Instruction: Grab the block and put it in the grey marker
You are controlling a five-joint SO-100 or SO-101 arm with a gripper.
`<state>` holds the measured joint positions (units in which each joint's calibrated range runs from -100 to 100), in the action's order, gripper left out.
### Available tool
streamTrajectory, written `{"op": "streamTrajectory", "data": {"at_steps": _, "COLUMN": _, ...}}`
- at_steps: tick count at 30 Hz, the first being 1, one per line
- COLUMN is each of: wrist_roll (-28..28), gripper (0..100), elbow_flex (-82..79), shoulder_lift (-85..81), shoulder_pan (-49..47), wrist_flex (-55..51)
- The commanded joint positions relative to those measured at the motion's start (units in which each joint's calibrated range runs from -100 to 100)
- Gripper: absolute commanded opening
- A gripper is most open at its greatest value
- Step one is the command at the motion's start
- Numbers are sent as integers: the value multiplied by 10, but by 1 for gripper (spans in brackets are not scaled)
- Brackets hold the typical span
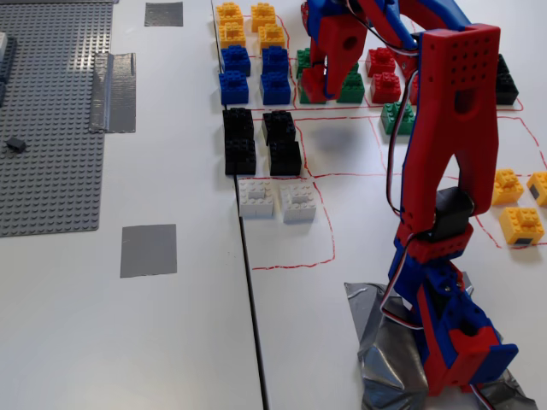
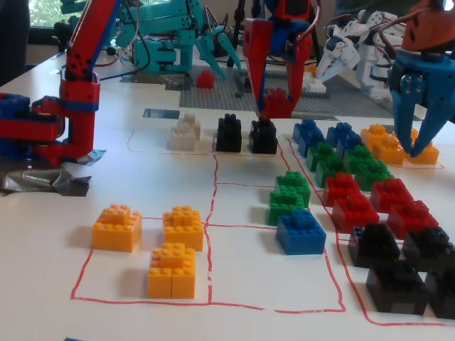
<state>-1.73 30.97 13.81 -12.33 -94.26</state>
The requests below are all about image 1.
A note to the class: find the red moving gripper finger with blue tip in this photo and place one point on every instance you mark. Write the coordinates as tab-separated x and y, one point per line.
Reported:
317	60

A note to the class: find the red fixed gripper finger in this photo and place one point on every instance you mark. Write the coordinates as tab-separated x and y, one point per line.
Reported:
344	72

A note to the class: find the blue and red gripper body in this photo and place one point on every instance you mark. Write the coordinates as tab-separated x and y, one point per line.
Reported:
338	48

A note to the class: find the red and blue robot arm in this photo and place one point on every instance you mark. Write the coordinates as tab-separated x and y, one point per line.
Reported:
453	107

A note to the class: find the blue lego block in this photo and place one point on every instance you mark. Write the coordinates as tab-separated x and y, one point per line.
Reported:
233	89
236	60
275	89
275	60

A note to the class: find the black lego block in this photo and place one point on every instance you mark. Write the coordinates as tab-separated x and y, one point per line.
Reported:
240	158
278	127
507	90
238	124
503	66
285	159

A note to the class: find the white lego block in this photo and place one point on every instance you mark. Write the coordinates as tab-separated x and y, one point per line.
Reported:
298	203
255	200

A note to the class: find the grey tape square marker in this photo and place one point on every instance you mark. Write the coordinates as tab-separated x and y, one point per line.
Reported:
163	14
148	251

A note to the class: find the yellow lego block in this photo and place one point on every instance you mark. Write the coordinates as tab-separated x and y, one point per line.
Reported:
507	189
522	228
538	185

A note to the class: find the wrinkled grey tape strip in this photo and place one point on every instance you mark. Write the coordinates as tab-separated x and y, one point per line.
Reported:
113	94

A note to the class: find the grey lego baseplate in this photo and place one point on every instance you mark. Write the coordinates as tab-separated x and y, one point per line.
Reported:
51	128

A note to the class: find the small dark grey brick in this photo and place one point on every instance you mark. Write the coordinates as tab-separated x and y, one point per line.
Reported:
16	145

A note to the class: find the crumpled grey duct tape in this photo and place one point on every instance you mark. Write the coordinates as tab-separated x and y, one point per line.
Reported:
384	363

